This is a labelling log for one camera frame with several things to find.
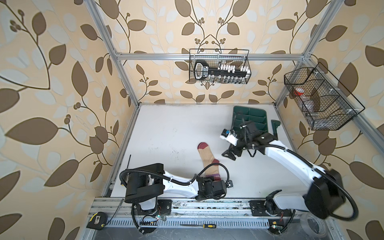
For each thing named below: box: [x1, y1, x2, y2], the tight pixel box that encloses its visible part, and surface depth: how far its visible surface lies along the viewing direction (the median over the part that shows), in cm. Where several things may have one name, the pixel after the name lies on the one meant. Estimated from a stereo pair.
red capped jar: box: [294, 87, 305, 96], surface depth 84 cm
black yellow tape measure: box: [86, 211, 108, 230], surface depth 70 cm
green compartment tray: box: [232, 105, 269, 133], surface depth 108 cm
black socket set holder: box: [194, 60, 251, 84], surface depth 86 cm
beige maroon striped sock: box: [197, 142, 221, 181], surface depth 92 cm
